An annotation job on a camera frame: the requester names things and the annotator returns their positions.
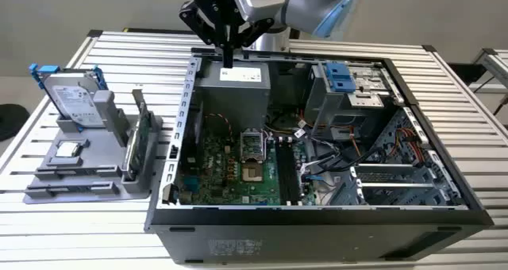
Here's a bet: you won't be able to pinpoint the aluminium frame table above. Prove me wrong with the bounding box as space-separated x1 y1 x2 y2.
468 47 508 116

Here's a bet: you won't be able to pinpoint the CPU socket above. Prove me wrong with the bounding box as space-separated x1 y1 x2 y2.
240 161 265 184

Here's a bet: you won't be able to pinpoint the grey metal disk bay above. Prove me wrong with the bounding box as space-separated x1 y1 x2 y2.
348 162 464 207

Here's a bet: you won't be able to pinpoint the silver CPU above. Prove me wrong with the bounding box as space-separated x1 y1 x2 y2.
54 142 84 158

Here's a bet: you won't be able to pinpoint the metal drive cage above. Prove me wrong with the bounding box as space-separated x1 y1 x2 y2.
305 60 402 142

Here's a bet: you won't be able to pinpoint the orange red wire bundle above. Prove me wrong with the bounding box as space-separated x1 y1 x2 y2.
386 127 432 167

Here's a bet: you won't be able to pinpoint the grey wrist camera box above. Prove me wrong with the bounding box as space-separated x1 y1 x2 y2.
230 0 288 23

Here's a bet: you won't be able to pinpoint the green graphics card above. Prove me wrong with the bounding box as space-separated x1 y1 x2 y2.
121 88 156 182

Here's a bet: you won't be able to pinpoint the blue plastic drive latch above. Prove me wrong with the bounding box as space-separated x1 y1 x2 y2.
322 62 354 93

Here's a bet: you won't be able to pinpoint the black round base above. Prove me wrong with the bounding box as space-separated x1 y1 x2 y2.
0 103 29 142

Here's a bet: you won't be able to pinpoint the green motherboard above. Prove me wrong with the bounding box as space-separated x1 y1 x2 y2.
176 133 318 206

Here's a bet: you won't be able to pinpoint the grey parts rack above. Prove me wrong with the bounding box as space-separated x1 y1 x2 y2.
22 88 164 205

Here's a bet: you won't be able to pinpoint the black RAM slot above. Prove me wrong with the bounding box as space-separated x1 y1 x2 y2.
276 137 288 206
289 137 302 206
280 137 292 206
285 137 297 206

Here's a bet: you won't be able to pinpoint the black cable bundle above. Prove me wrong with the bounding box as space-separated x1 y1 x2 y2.
306 134 384 173

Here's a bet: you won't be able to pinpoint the hard disk in blue carrier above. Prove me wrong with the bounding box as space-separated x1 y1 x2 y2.
28 63 109 133

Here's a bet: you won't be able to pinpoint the metal socket cover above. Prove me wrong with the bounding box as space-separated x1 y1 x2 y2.
240 127 265 162

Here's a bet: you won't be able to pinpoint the coloured wire bundle white plugs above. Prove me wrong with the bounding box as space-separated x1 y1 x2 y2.
264 123 309 139

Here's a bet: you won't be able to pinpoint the black PC case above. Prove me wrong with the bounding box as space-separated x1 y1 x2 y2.
142 46 494 265

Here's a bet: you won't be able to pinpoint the black box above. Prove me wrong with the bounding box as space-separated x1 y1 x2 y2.
446 62 485 83

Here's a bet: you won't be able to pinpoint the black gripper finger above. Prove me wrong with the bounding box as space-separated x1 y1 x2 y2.
177 2 229 68
228 18 276 68

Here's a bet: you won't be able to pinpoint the blue expansion slot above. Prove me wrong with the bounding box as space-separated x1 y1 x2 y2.
181 176 200 193

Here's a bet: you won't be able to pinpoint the grey power supply unit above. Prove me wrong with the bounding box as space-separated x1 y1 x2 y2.
193 60 273 134

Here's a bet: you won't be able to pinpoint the red black twisted wire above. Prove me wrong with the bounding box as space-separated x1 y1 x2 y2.
202 112 236 143

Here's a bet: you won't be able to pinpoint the blue RAM stick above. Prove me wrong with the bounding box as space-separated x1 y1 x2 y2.
26 186 114 195

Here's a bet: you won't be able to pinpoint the black fan housing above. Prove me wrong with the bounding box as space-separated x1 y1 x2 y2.
184 102 206 175

